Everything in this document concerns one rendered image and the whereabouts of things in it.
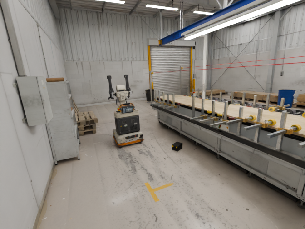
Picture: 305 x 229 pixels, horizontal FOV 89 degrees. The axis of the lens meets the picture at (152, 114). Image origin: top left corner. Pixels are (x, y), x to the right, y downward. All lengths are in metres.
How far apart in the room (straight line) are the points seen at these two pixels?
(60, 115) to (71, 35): 6.95
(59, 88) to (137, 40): 7.74
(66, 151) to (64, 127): 0.50
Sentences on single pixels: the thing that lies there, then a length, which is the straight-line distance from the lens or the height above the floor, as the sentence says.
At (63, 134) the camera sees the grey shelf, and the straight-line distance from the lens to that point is 3.41.
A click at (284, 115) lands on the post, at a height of 1.11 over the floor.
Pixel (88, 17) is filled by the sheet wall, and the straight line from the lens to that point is 10.07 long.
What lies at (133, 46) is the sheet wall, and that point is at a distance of 10.21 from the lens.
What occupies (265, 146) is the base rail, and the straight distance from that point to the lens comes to 2.33.
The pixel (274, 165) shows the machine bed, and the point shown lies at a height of 0.37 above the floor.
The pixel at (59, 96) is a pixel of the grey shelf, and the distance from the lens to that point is 3.26.
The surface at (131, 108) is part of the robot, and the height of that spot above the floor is 0.88.
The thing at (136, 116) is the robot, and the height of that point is 0.68.
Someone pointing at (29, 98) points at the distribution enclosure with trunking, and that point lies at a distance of 2.41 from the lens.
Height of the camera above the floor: 1.61
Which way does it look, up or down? 15 degrees down
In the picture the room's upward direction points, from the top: 3 degrees counter-clockwise
